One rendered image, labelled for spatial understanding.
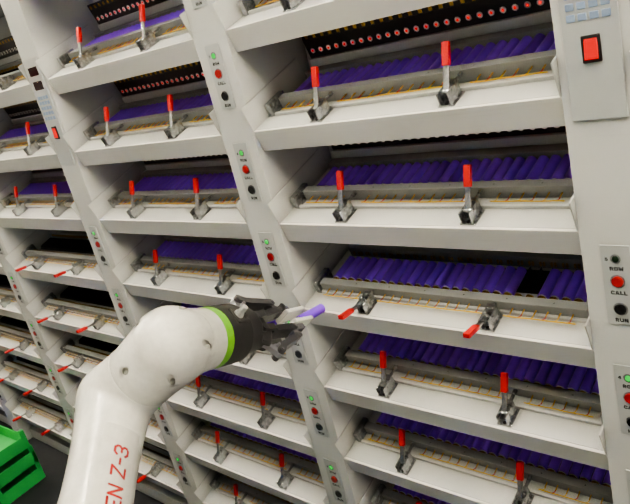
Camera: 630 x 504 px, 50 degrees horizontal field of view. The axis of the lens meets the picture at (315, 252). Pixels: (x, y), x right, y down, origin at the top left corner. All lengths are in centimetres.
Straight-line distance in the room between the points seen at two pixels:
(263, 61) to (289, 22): 18
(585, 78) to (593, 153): 10
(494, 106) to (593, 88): 14
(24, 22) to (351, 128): 101
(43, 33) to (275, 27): 83
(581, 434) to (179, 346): 69
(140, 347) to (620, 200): 66
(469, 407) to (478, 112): 57
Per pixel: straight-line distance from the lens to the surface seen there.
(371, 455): 159
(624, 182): 98
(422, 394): 139
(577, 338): 113
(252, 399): 189
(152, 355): 90
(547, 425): 127
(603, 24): 94
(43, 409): 324
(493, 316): 118
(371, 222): 122
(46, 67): 190
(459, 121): 106
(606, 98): 95
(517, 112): 101
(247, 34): 129
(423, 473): 152
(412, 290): 129
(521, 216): 109
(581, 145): 98
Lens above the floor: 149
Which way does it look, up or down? 19 degrees down
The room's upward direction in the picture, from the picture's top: 15 degrees counter-clockwise
